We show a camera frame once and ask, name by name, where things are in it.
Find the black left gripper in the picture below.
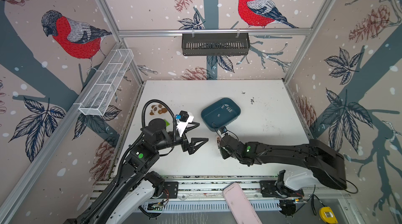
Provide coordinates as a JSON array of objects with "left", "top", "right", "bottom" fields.
[{"left": 155, "top": 130, "right": 208, "bottom": 154}]

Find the teal plastic tray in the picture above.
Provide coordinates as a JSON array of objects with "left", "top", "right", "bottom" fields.
[{"left": 201, "top": 98, "right": 241, "bottom": 132}]

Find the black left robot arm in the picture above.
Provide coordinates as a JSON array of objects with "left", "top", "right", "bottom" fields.
[{"left": 65, "top": 99, "right": 208, "bottom": 224}]

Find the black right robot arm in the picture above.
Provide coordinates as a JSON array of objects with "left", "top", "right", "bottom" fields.
[{"left": 219, "top": 135, "right": 348, "bottom": 191}]

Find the staples strip in tray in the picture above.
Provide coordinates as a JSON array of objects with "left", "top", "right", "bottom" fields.
[{"left": 222, "top": 104, "right": 233, "bottom": 113}]

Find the pink flat case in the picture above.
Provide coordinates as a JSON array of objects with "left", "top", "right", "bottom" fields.
[{"left": 223, "top": 183, "right": 262, "bottom": 224}]

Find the yellow tape measure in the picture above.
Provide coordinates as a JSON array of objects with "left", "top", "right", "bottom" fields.
[{"left": 319, "top": 207, "right": 338, "bottom": 224}]

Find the horizontal aluminium bar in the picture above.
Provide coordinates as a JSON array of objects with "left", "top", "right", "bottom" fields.
[{"left": 118, "top": 28, "right": 312, "bottom": 38}]

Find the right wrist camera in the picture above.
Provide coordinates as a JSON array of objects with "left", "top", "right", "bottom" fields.
[{"left": 219, "top": 127, "right": 228, "bottom": 135}]

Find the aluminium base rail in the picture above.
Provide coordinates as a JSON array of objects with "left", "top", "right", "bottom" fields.
[{"left": 90, "top": 175, "right": 318, "bottom": 214}]

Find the black wire basket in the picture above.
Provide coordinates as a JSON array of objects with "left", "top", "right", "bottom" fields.
[{"left": 182, "top": 33, "right": 250, "bottom": 56}]

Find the white wire basket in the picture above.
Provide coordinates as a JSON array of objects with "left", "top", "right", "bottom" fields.
[{"left": 79, "top": 49, "right": 134, "bottom": 116}]

